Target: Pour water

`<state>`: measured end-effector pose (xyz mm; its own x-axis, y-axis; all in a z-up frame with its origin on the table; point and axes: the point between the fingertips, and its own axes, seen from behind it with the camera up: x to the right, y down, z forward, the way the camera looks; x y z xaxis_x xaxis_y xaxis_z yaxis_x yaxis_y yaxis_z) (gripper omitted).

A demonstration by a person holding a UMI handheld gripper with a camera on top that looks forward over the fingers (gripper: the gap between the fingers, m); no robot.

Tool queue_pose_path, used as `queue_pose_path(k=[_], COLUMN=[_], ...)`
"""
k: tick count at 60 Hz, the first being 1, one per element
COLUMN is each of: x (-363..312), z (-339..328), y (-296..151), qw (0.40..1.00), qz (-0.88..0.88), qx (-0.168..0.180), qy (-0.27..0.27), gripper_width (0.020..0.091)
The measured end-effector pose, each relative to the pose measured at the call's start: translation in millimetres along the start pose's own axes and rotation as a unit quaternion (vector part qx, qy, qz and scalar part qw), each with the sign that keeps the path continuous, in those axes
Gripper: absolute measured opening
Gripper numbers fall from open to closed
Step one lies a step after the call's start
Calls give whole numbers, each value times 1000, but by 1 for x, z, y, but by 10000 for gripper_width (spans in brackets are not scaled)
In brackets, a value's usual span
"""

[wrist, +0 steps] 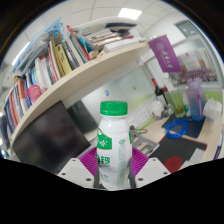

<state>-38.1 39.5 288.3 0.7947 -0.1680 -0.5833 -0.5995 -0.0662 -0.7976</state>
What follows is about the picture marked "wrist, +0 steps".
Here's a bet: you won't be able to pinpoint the group photo poster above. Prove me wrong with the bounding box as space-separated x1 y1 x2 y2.
169 49 221 84

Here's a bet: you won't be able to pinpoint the folded white paper sheet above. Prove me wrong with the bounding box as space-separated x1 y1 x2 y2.
186 146 208 164

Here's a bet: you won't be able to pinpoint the white jar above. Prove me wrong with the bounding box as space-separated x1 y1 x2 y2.
149 99 165 118

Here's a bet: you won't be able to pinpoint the green translucent cup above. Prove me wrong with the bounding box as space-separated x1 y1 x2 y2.
170 91 186 118

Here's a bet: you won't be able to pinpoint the black computer monitor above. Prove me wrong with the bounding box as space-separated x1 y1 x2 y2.
11 100 92 166

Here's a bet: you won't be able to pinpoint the blue coiled cable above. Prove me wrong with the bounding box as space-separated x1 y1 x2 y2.
164 118 189 139

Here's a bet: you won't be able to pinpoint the ceiling light panels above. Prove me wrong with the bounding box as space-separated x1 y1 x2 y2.
117 7 144 21

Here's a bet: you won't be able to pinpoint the black desk mat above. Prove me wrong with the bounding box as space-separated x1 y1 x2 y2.
148 133 208 168

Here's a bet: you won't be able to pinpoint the white shelf with books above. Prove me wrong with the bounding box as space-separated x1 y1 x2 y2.
3 18 149 148

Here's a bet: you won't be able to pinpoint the purple translucent water bottle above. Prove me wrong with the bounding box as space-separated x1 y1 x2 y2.
185 78 206 122

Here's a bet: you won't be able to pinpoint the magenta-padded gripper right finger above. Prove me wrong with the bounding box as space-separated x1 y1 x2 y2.
128 147 172 189

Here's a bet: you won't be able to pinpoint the flat round red coaster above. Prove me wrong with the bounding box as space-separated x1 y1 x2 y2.
163 155 184 174

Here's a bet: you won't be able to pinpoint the white wall socket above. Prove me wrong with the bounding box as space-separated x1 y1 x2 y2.
128 116 140 129
138 108 151 123

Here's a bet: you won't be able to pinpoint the purple pennant flag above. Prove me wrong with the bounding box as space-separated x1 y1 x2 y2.
147 34 183 74

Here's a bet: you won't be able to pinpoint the white green-capped drink bottle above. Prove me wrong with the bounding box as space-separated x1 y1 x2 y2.
96 100 133 191

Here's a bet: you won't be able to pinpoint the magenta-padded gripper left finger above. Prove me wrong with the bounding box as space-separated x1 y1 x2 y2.
57 146 99 189

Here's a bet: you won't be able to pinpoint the dark blue pad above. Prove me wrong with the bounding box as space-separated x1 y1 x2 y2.
161 113 207 139

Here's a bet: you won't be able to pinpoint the white tissue pack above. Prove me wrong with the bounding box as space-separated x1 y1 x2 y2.
202 98 224 122

